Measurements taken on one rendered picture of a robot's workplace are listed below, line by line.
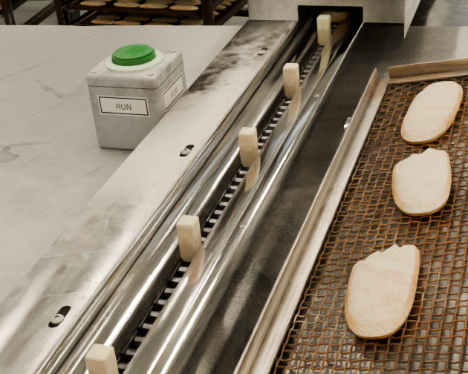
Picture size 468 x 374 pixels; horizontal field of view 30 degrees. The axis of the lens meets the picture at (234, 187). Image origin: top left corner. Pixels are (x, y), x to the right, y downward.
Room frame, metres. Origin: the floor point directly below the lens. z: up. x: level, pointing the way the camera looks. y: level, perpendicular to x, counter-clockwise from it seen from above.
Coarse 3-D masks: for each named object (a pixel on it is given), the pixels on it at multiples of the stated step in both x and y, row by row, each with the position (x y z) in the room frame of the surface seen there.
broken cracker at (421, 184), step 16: (416, 160) 0.49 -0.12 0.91; (432, 160) 0.49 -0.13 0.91; (448, 160) 0.49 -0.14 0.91; (400, 176) 0.48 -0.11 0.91; (416, 176) 0.47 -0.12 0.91; (432, 176) 0.47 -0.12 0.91; (448, 176) 0.47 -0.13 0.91; (400, 192) 0.46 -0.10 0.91; (416, 192) 0.45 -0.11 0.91; (432, 192) 0.45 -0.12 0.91; (448, 192) 0.45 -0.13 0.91; (400, 208) 0.45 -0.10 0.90; (416, 208) 0.44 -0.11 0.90; (432, 208) 0.44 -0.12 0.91
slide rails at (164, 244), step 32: (320, 64) 0.81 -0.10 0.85; (256, 96) 0.75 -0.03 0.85; (256, 128) 0.69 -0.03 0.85; (288, 128) 0.68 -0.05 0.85; (224, 160) 0.63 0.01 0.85; (256, 160) 0.62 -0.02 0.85; (192, 192) 0.58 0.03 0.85; (224, 224) 0.53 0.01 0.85; (160, 256) 0.50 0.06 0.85; (128, 288) 0.46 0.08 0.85; (192, 288) 0.46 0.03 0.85; (96, 320) 0.43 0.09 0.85; (128, 320) 0.43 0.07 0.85; (160, 320) 0.43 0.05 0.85; (160, 352) 0.40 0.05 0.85
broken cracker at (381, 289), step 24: (360, 264) 0.39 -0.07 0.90; (384, 264) 0.38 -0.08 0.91; (408, 264) 0.38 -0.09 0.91; (360, 288) 0.36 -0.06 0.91; (384, 288) 0.36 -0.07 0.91; (408, 288) 0.36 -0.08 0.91; (360, 312) 0.35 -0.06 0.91; (384, 312) 0.34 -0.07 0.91; (408, 312) 0.34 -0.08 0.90; (360, 336) 0.33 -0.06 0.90; (384, 336) 0.33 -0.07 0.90
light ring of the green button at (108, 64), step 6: (156, 54) 0.76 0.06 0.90; (162, 54) 0.76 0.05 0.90; (108, 60) 0.75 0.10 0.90; (156, 60) 0.74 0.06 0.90; (162, 60) 0.75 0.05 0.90; (108, 66) 0.74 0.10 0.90; (114, 66) 0.74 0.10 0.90; (120, 66) 0.74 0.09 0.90; (126, 66) 0.73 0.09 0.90; (132, 66) 0.73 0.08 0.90; (138, 66) 0.73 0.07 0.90; (144, 66) 0.73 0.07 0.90; (150, 66) 0.73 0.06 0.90; (156, 66) 0.74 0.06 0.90; (120, 72) 0.73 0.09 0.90; (126, 72) 0.73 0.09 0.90; (132, 72) 0.73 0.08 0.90
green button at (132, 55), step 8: (120, 48) 0.76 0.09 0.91; (128, 48) 0.76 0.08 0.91; (136, 48) 0.76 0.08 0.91; (144, 48) 0.76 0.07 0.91; (152, 48) 0.76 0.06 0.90; (112, 56) 0.75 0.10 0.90; (120, 56) 0.74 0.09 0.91; (128, 56) 0.74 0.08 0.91; (136, 56) 0.74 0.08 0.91; (144, 56) 0.74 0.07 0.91; (152, 56) 0.75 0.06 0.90; (120, 64) 0.74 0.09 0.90; (128, 64) 0.73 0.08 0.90; (136, 64) 0.73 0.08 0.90
